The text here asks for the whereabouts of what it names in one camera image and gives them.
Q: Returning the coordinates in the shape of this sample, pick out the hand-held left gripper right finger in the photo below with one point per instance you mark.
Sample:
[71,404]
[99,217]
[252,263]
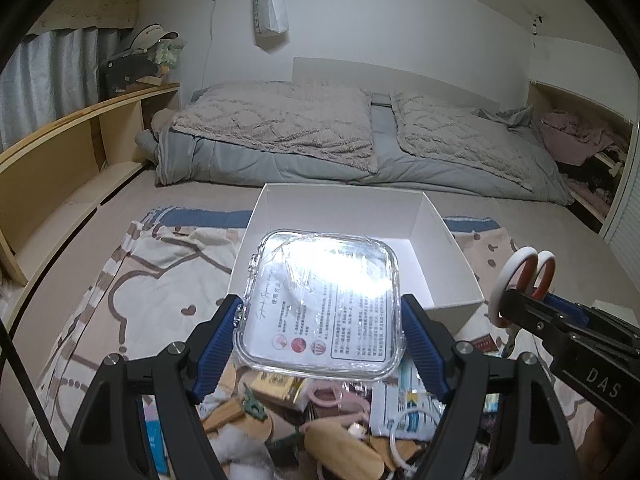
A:
[425,350]

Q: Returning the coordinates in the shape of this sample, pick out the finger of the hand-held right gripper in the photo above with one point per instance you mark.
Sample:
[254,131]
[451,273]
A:
[530,315]
[565,307]

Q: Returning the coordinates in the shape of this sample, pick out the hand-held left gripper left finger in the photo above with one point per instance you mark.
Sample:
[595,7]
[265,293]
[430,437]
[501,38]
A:
[220,350]

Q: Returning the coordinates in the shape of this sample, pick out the clear plastic box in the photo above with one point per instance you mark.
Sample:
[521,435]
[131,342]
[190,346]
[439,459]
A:
[320,310]

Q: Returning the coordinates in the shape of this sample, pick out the white cardboard box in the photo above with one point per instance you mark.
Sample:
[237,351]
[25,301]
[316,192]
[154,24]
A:
[350,210]

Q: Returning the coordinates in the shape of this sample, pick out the person's right hand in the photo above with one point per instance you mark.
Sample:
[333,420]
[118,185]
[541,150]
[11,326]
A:
[610,440]

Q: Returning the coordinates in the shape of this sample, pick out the small red packet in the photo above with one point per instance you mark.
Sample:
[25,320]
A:
[484,344]

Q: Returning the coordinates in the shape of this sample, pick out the plastic bag of sachets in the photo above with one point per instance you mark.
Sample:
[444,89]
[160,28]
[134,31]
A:
[400,400]

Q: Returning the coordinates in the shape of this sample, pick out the green key tag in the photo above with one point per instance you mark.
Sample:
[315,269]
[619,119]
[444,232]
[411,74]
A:
[252,405]

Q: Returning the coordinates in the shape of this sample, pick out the yellow tissue packet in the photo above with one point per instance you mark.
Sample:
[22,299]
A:
[277,387]

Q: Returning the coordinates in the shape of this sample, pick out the cartoon printed blanket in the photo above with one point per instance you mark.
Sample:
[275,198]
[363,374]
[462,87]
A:
[150,270]

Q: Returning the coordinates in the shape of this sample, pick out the white slatted door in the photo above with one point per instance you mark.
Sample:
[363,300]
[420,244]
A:
[625,210]

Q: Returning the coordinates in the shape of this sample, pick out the dark clothes pile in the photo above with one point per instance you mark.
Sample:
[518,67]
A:
[590,175]

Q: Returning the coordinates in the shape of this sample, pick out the pink clothes pile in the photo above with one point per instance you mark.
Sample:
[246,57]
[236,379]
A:
[575,135]

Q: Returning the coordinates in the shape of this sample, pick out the grey quilt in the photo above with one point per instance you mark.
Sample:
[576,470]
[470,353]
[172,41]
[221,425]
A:
[280,165]

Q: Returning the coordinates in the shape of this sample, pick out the beige textured blanket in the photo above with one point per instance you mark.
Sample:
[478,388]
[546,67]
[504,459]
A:
[450,130]
[270,115]

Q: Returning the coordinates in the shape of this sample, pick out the wooden cubby shelf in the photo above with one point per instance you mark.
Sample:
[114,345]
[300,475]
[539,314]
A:
[545,95]

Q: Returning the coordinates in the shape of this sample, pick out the long wooden shelf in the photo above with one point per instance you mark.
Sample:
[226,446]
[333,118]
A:
[50,150]

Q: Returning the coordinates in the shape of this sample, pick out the white headboard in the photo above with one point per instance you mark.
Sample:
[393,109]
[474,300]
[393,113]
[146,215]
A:
[350,70]

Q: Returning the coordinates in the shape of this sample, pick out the green plush toy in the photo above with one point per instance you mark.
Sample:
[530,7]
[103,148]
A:
[170,55]

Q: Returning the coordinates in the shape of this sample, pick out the white cap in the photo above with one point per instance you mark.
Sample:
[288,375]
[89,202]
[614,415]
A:
[145,35]

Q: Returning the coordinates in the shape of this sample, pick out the grey curtain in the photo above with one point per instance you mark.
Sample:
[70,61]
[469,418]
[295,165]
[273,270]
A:
[50,70]

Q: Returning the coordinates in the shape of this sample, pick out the white paper bag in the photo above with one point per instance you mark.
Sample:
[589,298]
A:
[270,10]

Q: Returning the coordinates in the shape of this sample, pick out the brown cardboard valance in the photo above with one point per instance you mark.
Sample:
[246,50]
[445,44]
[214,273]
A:
[90,5]

